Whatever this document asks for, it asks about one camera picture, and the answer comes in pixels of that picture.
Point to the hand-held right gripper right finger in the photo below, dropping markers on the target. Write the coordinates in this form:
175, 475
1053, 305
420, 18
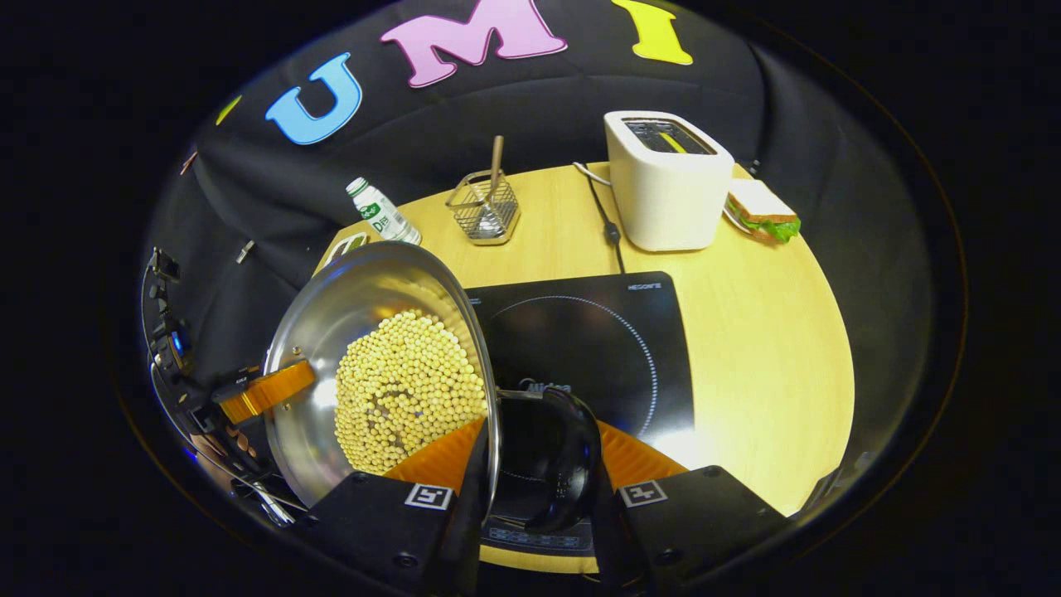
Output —
696, 522

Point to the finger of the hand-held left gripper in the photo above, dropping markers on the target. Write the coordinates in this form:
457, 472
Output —
269, 390

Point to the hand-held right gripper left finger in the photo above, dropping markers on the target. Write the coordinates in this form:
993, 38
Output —
390, 518

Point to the black induction cooktop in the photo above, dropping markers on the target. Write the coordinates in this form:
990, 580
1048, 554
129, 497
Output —
597, 340

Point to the white clip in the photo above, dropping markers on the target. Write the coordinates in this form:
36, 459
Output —
244, 250

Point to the pile of soybeans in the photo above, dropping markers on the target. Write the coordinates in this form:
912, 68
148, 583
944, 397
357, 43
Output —
406, 390

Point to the white divided dish of grains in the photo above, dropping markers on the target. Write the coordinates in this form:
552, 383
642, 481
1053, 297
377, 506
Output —
348, 247

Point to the copper clip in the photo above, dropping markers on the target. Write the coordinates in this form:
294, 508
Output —
189, 162

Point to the white milk bottle green cap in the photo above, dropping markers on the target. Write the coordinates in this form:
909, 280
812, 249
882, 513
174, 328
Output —
383, 214

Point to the sandwich with lettuce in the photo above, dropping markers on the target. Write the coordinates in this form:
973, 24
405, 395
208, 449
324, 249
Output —
767, 215

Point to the white toaster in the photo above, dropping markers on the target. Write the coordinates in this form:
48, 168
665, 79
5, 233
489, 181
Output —
663, 195

